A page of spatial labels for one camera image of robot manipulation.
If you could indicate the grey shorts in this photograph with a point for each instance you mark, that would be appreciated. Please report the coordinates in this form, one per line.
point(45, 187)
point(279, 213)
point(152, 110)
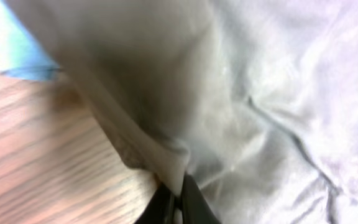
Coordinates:
point(257, 100)

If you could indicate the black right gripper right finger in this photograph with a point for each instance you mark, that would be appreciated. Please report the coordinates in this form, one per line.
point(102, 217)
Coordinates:
point(195, 209)

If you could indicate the light blue shirt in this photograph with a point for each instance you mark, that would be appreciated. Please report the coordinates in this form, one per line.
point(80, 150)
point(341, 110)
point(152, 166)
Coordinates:
point(21, 56)

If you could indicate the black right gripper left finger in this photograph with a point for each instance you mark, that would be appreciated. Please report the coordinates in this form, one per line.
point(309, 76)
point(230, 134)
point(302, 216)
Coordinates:
point(160, 209)

